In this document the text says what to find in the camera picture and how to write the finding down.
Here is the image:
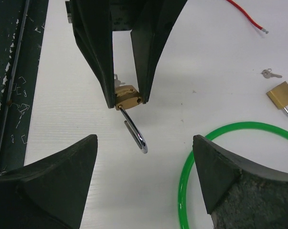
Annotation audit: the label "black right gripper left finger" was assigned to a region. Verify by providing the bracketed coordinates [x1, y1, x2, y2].
[0, 135, 97, 229]

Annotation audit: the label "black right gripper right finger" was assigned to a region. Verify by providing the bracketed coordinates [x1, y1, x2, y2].
[193, 135, 288, 229]

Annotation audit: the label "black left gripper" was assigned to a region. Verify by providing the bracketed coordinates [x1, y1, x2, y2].
[70, 0, 187, 108]

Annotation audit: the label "small brass padlock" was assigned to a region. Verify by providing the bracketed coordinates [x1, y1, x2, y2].
[115, 85, 148, 154]

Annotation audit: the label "large brass padlock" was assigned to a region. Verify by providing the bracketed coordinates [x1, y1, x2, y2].
[266, 81, 288, 116]

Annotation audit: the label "keys of large padlock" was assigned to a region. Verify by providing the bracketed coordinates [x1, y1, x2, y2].
[261, 69, 282, 79]

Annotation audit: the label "keys of small padlock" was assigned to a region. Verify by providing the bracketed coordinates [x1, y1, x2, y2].
[114, 74, 125, 88]

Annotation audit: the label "green cable lock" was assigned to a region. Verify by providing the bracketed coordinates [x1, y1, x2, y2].
[177, 122, 288, 229]

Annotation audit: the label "red cable lock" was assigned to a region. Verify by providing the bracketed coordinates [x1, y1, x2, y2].
[226, 0, 269, 34]

